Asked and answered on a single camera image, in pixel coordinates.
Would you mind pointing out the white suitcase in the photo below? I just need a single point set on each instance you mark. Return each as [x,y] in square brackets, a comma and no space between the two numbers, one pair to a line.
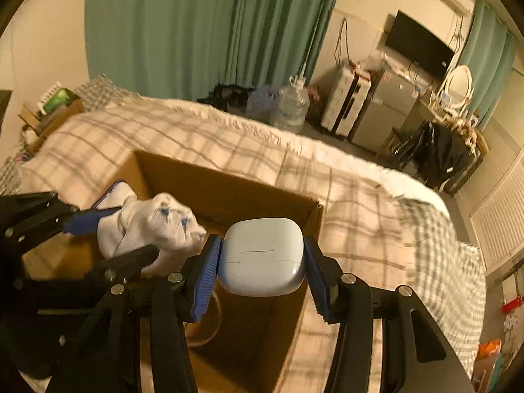
[342,100]

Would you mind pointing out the white slatted panel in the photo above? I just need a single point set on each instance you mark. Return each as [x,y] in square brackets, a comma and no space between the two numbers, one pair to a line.
[499,217]

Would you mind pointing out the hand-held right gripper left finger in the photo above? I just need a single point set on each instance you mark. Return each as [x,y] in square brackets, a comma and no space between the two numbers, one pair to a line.
[206,282]

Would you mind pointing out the black clothing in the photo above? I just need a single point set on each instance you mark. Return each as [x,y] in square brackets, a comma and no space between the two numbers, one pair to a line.
[444,153]

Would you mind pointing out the checkered pillow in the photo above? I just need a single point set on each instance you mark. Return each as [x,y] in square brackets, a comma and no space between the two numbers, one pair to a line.
[100,86]

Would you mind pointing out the orange bag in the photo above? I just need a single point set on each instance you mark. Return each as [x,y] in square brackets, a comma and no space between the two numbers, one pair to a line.
[489,348]

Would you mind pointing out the clear water jug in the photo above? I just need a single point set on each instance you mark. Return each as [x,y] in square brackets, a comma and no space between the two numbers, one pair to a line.
[290,108]

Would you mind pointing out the white oval mirror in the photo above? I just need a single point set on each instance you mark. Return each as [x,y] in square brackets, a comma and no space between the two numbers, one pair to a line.
[457,84]

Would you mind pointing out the grey mini fridge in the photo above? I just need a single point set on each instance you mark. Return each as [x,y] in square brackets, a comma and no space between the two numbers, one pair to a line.
[385,110]

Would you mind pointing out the narrow green curtain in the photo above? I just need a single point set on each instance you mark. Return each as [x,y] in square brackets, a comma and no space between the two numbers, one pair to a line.
[487,57]

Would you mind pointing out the white socks with blue marks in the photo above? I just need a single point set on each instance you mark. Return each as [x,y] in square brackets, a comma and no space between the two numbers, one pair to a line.
[159,223]

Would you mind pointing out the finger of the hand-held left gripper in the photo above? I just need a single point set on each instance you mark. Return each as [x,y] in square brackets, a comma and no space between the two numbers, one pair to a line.
[88,217]
[127,260]

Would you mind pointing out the green packet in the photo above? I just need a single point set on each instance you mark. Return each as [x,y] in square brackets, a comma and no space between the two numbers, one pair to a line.
[59,99]

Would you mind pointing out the bed with plaid blanket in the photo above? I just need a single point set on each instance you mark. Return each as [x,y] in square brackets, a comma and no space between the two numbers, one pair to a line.
[360,221]

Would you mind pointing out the wide green curtain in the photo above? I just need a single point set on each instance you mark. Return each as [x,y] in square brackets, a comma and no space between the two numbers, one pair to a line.
[184,28]

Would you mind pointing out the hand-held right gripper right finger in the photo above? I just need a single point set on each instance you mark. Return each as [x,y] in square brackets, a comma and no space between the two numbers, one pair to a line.
[318,284]

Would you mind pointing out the blue plastic bag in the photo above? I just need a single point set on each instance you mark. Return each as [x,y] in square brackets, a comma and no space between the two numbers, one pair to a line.
[262,102]

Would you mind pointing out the black wall television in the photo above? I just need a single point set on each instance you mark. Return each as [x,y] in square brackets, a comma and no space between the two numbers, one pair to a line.
[417,45]

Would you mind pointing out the wooden dressing table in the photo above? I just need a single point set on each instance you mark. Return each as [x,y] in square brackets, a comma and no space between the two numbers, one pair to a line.
[477,151]

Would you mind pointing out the white earbuds case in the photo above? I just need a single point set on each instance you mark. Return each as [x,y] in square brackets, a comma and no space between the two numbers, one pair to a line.
[262,256]

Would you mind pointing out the brown cardboard box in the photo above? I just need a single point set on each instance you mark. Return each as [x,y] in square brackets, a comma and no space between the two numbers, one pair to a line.
[245,204]

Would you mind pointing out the black bag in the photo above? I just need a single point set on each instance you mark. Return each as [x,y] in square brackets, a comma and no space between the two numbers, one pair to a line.
[227,94]

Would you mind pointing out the bedside cardboard box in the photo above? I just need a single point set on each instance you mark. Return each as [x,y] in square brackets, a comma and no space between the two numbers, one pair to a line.
[61,116]

